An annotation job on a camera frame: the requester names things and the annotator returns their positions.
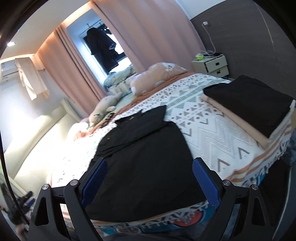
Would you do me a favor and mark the black shirt with yellow trim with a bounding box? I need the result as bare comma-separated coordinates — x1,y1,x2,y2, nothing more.
86,106,206,222

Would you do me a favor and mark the white patterned bed blanket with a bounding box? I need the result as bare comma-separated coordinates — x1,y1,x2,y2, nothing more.
48,74,292,187

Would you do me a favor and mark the folded beige garment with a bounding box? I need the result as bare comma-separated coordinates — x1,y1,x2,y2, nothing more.
200,94,271,149

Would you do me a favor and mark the white pillow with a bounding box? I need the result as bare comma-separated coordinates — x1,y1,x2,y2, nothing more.
66,118,90,142

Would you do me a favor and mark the upholstered headboard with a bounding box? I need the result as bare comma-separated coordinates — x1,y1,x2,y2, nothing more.
4,98,81,178

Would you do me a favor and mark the folded black garment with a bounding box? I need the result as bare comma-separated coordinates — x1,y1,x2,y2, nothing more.
203,75,293,138

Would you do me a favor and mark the beige plush toy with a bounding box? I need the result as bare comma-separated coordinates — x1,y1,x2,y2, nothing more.
89,92,123,126

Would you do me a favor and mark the beige hanging garment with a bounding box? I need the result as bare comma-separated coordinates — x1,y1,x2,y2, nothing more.
15,57,50,100

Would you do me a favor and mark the pink curtain left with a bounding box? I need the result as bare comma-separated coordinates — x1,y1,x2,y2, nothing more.
37,24,106,114

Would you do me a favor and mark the pink curtain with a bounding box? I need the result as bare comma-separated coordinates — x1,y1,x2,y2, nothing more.
93,1,205,73
37,24,106,114

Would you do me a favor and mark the white air conditioner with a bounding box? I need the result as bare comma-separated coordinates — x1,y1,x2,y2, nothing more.
0,56,35,84

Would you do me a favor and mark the light green crumpled quilt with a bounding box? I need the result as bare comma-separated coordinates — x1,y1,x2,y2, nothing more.
103,64,136,92

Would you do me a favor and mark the white bedside cabinet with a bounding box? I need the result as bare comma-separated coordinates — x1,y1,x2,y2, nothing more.
192,54,229,78

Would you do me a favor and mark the orange printed long pillow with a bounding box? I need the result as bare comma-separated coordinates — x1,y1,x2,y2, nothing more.
130,62,188,97

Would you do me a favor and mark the dark hanging garment at window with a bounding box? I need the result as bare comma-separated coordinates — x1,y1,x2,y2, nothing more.
87,28,118,73

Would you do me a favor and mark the pink curtain right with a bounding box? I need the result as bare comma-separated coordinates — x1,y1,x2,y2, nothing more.
93,1,205,73

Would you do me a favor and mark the black cable with adapter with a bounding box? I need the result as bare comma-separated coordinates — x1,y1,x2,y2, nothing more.
99,112,117,127

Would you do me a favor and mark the white charger cable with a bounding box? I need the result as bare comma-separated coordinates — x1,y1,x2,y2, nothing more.
200,21,220,56

